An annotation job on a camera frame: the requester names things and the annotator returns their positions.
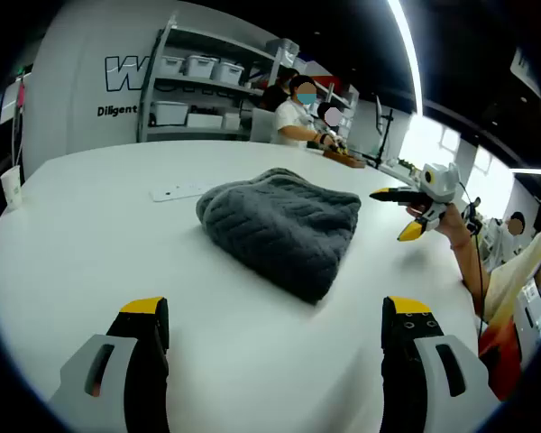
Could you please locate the ceiling light strip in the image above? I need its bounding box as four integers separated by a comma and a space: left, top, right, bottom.
386, 0, 426, 117

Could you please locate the grey towel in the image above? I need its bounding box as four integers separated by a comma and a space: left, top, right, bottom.
196, 167, 362, 305

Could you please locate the group of white storage boxes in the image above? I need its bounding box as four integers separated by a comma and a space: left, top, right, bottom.
152, 53, 245, 131

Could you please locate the grey metal shelving unit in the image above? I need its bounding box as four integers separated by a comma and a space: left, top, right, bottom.
315, 74, 360, 133
137, 15, 298, 143

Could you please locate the brown wooden tray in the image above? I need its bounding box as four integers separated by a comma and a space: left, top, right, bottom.
322, 147, 367, 170

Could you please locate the white chest device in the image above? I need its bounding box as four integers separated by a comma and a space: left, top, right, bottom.
513, 277, 541, 362

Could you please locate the white power strip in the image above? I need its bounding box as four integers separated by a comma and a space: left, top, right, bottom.
151, 180, 218, 203

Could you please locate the person's right hand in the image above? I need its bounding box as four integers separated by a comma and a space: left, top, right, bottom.
404, 201, 473, 249

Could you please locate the white paper cup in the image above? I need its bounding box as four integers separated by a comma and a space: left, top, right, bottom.
0, 165, 24, 212

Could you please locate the person's cream shirt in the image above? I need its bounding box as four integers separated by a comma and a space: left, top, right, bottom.
477, 219, 541, 402

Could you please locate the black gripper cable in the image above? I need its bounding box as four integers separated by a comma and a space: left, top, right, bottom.
454, 179, 491, 337

